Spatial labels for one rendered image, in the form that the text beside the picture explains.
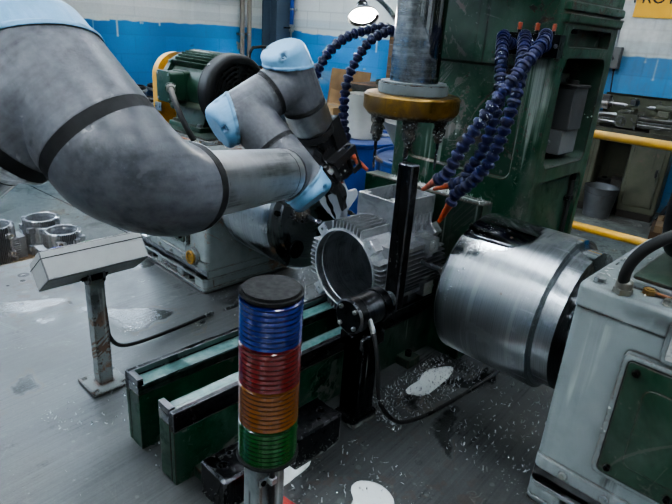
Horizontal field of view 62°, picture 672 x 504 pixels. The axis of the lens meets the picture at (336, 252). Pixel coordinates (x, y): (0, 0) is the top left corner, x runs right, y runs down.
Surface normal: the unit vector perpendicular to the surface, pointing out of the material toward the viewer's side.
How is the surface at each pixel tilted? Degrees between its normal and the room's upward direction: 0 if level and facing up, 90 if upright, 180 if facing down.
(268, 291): 0
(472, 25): 90
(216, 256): 90
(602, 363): 90
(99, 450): 0
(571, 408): 90
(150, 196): 101
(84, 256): 54
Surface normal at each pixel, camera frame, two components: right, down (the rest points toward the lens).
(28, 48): 0.12, -0.14
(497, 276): -0.53, -0.36
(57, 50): 0.38, -0.34
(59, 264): 0.61, -0.30
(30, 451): 0.07, -0.93
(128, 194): 0.30, 0.55
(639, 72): -0.64, 0.25
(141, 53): 0.77, 0.29
